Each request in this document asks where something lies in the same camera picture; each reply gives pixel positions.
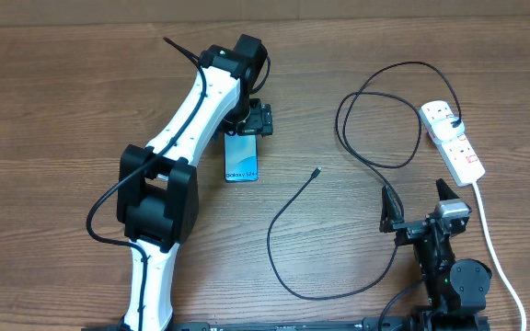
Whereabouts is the white charger plug adapter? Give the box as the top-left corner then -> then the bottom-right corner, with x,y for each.
431,117 -> 466,144

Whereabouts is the white power strip cord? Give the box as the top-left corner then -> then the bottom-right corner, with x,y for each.
471,181 -> 528,331

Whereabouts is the blue Samsung smartphone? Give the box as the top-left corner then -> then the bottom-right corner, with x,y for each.
224,134 -> 259,182

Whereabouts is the white power strip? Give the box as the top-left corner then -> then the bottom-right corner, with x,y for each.
420,100 -> 485,187

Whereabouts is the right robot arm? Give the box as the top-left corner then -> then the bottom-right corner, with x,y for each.
377,178 -> 492,330

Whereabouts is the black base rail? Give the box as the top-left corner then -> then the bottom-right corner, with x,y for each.
80,314 -> 491,331

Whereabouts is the black USB charging cable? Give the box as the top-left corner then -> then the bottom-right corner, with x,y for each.
266,61 -> 464,302

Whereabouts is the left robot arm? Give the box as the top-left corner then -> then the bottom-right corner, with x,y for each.
117,34 -> 273,330

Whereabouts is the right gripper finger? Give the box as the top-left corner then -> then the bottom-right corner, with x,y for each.
379,186 -> 404,233
435,178 -> 458,201

